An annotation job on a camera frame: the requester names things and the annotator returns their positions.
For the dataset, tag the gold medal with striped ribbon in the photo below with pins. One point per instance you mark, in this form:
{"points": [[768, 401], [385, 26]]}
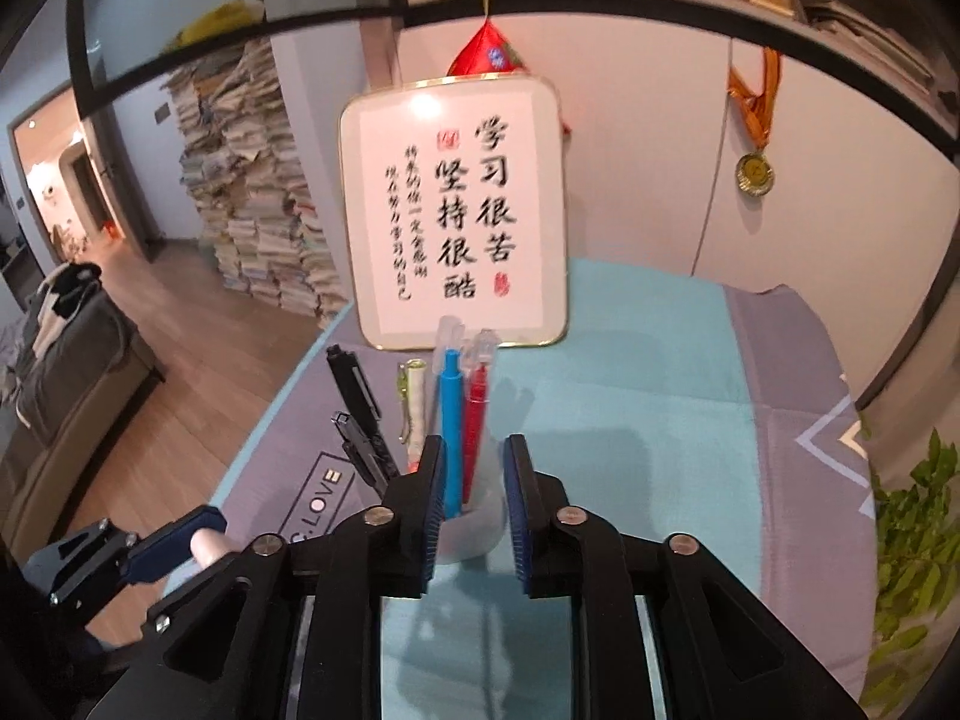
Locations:
{"points": [[754, 172]]}

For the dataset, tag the blue grey printed tablecloth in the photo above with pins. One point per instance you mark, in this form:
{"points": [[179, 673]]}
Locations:
{"points": [[675, 427]]}

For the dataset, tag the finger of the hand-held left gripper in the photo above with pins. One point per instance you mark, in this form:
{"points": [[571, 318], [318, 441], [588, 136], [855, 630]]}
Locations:
{"points": [[155, 619], [176, 540]]}

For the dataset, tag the green leafy plant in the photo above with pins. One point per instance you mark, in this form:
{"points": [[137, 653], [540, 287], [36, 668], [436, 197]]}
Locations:
{"points": [[915, 540]]}

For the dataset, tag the white lower cabinet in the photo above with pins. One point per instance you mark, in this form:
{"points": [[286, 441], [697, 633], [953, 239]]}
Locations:
{"points": [[637, 165]]}

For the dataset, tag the red pen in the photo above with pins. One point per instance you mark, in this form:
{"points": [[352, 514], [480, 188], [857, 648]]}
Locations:
{"points": [[474, 420]]}

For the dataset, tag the yellow bag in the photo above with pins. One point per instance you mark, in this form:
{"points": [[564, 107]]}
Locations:
{"points": [[225, 19]]}

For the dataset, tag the grey wall switch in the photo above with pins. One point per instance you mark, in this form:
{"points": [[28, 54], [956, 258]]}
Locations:
{"points": [[161, 112]]}

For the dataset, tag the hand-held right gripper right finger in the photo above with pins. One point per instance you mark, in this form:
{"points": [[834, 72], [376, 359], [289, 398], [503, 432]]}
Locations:
{"points": [[516, 517]]}

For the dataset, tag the blue pen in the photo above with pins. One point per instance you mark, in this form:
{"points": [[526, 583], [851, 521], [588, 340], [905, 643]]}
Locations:
{"points": [[451, 420]]}

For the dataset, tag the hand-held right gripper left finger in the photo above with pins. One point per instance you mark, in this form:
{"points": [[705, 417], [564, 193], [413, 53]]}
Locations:
{"points": [[436, 517]]}

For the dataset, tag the tall stack of books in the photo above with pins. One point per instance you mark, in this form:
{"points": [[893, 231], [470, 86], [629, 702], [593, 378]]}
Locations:
{"points": [[247, 202]]}

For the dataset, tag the translucent plastic cup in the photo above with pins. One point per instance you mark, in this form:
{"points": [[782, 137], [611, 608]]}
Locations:
{"points": [[480, 525]]}

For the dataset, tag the white calligraphy sign board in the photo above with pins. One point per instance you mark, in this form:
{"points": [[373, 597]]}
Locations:
{"points": [[450, 240]]}

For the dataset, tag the black white clothes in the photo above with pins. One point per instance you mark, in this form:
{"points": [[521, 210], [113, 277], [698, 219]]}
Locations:
{"points": [[64, 300]]}

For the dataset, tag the grey sofa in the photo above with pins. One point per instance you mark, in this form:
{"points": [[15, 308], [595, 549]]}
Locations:
{"points": [[75, 390]]}

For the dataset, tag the pile of flat books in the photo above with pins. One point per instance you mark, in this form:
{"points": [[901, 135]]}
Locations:
{"points": [[772, 0], [870, 41]]}

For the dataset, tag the red hanging ornament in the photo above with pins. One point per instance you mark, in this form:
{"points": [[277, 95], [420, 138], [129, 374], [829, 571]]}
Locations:
{"points": [[487, 52]]}

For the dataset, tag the cream green pen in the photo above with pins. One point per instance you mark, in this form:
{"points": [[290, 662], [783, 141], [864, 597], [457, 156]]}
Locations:
{"points": [[414, 405]]}

